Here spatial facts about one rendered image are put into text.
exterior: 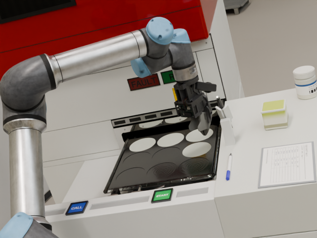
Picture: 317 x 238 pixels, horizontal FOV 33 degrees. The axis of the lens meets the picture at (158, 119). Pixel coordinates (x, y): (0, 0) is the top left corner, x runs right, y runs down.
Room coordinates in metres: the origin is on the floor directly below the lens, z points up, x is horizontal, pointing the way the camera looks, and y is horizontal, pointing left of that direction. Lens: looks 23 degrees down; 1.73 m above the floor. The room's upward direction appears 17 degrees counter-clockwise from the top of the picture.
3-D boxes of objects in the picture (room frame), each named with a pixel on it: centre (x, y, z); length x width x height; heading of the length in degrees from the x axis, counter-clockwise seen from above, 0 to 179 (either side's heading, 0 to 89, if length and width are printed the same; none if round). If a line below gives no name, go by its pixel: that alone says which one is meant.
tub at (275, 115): (1.51, -0.35, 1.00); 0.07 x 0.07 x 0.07; 69
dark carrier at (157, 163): (1.66, 0.01, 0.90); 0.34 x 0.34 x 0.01; 74
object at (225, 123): (1.49, -0.20, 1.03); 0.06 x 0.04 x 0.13; 164
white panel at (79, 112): (1.93, 0.13, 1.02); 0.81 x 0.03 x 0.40; 74
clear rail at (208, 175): (1.49, 0.06, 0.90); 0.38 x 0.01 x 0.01; 74
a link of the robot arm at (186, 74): (1.58, -0.12, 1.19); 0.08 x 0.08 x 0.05
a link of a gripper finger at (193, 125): (1.59, -0.11, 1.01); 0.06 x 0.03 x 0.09; 135
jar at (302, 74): (1.65, -0.51, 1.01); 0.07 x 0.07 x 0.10
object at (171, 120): (1.87, -0.03, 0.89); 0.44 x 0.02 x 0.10; 74
